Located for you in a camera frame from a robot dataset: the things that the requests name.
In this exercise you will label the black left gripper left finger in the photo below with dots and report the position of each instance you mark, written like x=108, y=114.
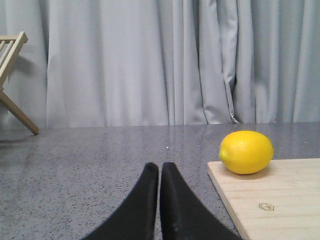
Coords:
x=135, y=218

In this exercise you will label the grey curtain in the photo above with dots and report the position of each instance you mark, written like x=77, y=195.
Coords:
x=107, y=63

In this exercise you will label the light wooden cutting board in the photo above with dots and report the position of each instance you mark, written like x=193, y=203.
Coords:
x=280, y=202

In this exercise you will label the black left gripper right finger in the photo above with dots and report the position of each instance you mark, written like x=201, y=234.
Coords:
x=182, y=215

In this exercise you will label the yellow lemon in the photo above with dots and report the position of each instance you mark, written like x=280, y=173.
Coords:
x=246, y=152

